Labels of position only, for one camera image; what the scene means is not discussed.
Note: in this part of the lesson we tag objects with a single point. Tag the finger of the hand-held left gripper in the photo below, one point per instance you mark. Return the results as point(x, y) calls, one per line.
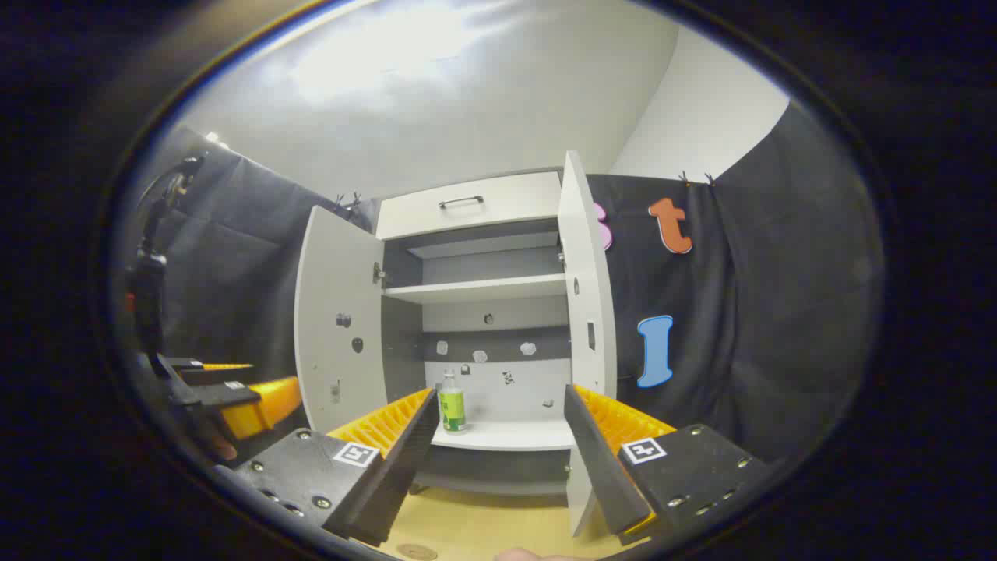
point(204, 375)
point(257, 405)

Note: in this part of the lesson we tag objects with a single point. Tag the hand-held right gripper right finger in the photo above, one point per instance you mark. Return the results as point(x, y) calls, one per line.
point(604, 460)

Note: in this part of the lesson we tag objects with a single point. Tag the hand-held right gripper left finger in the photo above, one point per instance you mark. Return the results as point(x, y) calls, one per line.
point(401, 460)

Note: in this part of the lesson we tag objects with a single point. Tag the green label bottle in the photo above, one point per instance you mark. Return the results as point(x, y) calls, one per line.
point(452, 409)

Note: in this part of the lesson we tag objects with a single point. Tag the white cabinet door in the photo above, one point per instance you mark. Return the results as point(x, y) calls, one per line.
point(339, 366)
point(586, 273)

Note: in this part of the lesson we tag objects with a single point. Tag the round wooden coaster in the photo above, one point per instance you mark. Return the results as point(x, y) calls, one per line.
point(417, 552)

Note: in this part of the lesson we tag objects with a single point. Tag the white grey cabinet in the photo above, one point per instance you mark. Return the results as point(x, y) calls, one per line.
point(506, 436)

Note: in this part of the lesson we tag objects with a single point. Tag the white cabinet shelf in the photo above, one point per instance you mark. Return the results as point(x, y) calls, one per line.
point(475, 291)

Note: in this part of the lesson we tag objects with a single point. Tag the white cabinet drawer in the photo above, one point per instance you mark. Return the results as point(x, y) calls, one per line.
point(514, 204)

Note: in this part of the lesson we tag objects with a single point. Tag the black backdrop cloth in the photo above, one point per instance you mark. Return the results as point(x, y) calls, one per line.
point(763, 296)
point(234, 265)

